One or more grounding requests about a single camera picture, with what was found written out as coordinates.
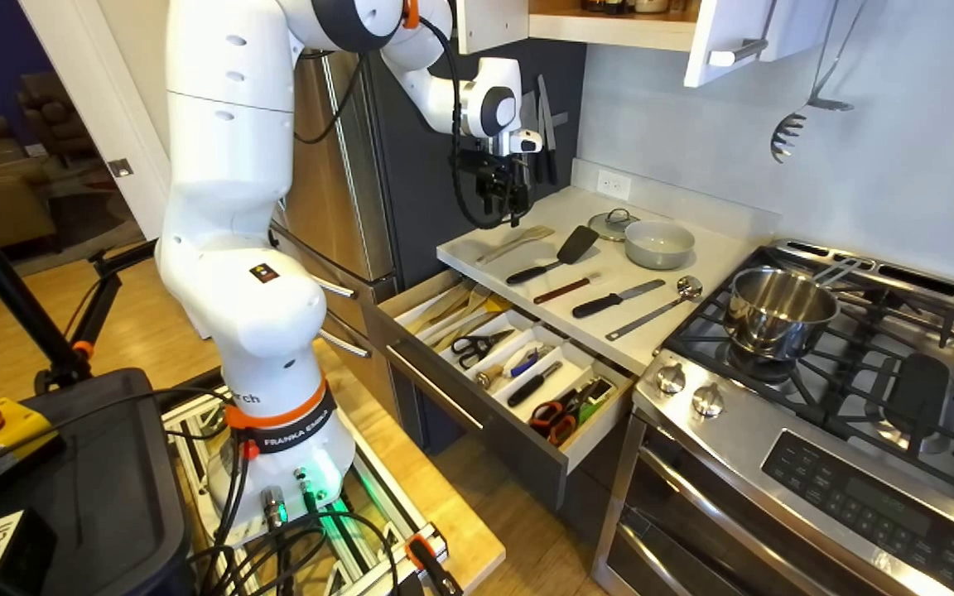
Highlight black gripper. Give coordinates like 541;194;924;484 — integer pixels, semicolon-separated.
475;152;536;228

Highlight black plastic spatula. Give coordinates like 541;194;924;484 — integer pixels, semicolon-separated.
505;223;604;289

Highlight black-handled spreader knife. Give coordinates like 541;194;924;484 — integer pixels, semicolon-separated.
570;276;668;320

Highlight white plastic drawer organiser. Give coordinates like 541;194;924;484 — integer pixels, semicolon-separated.
391;279;625;451

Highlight grey wooden kitchen drawer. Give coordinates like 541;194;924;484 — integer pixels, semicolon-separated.
373;267;637;514

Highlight steel pot lid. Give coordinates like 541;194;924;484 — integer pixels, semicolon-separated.
587;205;644;246

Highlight black kitchen scissors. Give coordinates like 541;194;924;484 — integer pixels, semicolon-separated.
446;326;516;369

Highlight blue white can opener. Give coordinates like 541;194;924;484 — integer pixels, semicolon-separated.
505;344;551;384

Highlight grey ceramic bowl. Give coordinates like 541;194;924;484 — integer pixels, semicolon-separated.
623;218;698;276

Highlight stainless steel fridge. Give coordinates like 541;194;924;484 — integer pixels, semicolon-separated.
265;45;404;425

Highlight long steel ladle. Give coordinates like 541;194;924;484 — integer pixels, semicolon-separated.
604;272;708;344

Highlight green plastic tool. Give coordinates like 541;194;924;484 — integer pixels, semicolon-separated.
572;376;614;420

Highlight silver stove knob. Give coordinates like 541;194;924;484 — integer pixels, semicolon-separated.
690;382;727;425
653;357;690;398

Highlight stainless steel pot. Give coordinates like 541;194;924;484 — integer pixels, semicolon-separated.
727;262;840;361

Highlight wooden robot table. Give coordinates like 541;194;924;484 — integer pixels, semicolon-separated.
160;335;510;596

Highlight stainless gas stove range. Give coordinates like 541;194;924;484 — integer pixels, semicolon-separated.
590;238;954;596

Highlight white door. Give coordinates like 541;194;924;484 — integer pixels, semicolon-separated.
17;0;171;240

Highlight black oval burner cap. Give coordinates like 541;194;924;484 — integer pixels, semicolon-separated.
884;352;954;439

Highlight black plastic bin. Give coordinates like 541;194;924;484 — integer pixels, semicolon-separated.
0;366;192;596

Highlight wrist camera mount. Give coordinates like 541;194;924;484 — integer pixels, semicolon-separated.
507;126;545;159

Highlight white wall outlet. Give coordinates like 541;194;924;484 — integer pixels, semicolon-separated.
593;165;637;205

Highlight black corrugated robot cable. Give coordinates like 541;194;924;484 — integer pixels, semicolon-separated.
444;0;507;228

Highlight orange-handled scissors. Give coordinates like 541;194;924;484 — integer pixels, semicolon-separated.
526;393;587;446

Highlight white wall cabinet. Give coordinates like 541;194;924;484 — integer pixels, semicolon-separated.
455;0;836;92

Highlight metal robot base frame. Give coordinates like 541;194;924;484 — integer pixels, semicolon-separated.
160;392;457;596

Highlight black base cable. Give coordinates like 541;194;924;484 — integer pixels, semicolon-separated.
194;435;255;589

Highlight black camera tripod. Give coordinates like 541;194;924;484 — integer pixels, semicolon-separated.
0;177;160;398

